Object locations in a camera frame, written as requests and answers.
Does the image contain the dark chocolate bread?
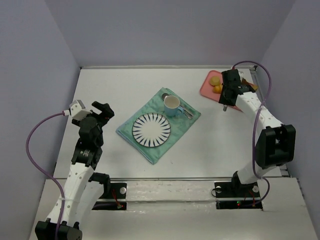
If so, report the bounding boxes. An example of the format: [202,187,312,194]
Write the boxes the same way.
[241,78,252,86]

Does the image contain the light blue mug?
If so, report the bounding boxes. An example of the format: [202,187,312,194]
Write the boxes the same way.
[163,95,184,117]

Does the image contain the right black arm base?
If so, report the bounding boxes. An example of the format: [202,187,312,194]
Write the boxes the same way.
[211,181,263,210]

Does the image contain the green cloth mat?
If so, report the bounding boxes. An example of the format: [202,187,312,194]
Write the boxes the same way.
[116,87,201,165]

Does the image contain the striped long bread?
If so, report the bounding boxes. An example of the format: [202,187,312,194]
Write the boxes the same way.
[212,84,223,94]

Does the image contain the white blue striped plate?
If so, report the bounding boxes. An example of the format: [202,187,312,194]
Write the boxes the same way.
[131,112,171,148]

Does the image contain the metal spoon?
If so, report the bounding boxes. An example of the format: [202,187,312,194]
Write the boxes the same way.
[161,93,193,119]

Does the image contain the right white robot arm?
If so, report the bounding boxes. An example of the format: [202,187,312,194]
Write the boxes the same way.
[219,69,296,192]

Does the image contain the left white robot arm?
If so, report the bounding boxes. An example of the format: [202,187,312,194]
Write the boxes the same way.
[35,100,115,240]

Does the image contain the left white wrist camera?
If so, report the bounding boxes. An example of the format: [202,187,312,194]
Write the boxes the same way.
[69,100,92,121]

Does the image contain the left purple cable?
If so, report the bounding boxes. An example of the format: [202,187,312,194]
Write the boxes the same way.
[25,109,73,240]

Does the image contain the round bun back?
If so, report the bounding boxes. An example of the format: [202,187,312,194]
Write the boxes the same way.
[209,76,221,87]

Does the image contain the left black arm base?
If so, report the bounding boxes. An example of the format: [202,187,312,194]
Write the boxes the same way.
[92,182,127,211]

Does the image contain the pink tray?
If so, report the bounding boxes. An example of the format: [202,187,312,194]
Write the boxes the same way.
[199,70,245,112]

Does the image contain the metal table rail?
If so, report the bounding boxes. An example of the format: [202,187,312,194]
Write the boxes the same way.
[79,64,258,71]

